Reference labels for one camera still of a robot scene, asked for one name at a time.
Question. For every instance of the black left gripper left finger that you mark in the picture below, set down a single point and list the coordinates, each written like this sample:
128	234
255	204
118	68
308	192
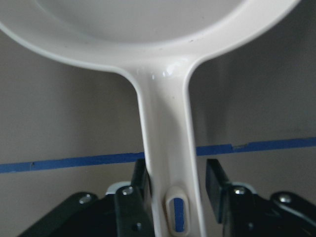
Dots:
133	205

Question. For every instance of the beige plastic dustpan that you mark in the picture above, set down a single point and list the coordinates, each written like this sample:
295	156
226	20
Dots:
156	45

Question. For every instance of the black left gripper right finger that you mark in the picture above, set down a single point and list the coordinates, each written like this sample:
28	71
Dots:
233	205

